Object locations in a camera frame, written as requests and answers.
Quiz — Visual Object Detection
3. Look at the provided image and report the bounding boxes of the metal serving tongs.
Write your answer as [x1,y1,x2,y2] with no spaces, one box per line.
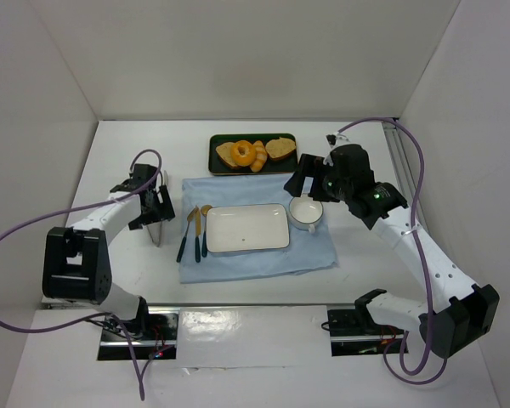
[146,171,168,247]

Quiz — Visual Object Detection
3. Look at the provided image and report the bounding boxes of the orange bagel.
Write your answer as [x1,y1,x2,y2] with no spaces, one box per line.
[231,140,256,167]

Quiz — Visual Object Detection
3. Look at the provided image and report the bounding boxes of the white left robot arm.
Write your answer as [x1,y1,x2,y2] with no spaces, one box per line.
[42,164,175,336]

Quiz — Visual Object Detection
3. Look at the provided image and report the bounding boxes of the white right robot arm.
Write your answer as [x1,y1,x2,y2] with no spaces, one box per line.
[284,144,500,359]

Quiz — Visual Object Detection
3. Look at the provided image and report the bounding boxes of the right bread slice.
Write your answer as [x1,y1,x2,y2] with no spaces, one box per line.
[265,137,297,161]

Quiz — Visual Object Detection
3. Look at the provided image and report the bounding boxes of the bread slice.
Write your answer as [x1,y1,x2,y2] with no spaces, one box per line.
[265,137,297,161]
[215,142,239,170]

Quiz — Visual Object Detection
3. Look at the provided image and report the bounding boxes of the small golden bread roll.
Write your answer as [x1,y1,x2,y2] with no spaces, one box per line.
[250,140,268,173]

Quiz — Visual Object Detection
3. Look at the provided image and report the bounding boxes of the left bread slice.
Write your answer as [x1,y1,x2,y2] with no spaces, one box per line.
[215,142,239,170]

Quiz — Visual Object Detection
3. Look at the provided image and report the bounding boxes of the dark green serving tray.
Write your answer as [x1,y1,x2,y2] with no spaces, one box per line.
[208,133,298,175]

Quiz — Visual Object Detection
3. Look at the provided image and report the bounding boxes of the light blue cloth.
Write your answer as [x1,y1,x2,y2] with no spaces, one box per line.
[179,174,337,284]

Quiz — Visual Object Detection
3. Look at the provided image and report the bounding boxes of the white rectangular plate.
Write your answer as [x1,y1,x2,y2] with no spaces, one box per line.
[207,204,290,253]

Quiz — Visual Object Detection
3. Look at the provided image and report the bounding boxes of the white bowl with handles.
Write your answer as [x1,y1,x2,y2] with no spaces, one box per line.
[288,194,324,234]

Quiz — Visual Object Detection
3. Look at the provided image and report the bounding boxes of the gold fork green handle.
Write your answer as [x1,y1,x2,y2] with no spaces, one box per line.
[176,207,198,263]

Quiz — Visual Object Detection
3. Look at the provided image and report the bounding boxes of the gold knife green handle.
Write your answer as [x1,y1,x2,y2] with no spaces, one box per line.
[195,207,201,263]

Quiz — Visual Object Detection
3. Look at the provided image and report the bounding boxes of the gold spoon green handle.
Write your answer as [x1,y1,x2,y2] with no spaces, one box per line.
[201,204,213,258]

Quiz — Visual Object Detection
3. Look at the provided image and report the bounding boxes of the aluminium rail right side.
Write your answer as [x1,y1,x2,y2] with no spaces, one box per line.
[382,118,417,203]

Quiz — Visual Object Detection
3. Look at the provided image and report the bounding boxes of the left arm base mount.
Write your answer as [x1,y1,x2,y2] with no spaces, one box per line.
[90,309,179,361]

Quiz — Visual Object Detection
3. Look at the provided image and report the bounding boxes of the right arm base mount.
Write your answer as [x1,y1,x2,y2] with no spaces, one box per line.
[320,309,404,357]

